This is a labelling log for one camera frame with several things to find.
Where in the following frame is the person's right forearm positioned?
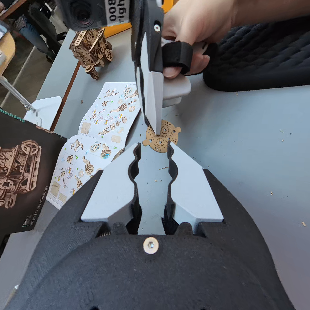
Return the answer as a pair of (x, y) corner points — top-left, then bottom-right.
(234, 0), (310, 27)

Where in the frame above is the dark teal model kit box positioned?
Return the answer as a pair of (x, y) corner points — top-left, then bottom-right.
(0, 108), (68, 240)

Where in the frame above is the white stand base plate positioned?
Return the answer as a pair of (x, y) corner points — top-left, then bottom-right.
(24, 96), (63, 131)

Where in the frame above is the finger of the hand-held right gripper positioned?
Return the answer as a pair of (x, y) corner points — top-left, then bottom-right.
(141, 32), (165, 136)
(134, 36), (154, 128)

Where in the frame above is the round perforated wooden disc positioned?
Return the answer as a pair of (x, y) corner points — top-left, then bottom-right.
(142, 119), (181, 153)

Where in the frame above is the person's right hand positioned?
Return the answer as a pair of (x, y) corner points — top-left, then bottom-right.
(162, 0), (237, 79)

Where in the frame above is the wooden poster board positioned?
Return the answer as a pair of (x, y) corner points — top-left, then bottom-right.
(0, 31), (16, 75)

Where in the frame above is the small wooden vehicle model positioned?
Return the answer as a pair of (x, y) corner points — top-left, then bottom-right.
(69, 29), (113, 80)

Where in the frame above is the yellow plastic bin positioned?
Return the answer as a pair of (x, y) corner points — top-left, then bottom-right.
(103, 0), (175, 39)

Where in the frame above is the black textured wrist rest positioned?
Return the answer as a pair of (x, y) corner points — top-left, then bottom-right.
(203, 17), (310, 92)

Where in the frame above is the white instruction booklet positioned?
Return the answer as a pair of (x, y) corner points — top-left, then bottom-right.
(46, 82), (142, 210)

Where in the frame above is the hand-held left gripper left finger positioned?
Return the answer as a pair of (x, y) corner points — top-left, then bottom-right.
(80, 143), (142, 233)

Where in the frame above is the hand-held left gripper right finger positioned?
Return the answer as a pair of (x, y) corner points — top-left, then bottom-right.
(162, 142), (224, 234)

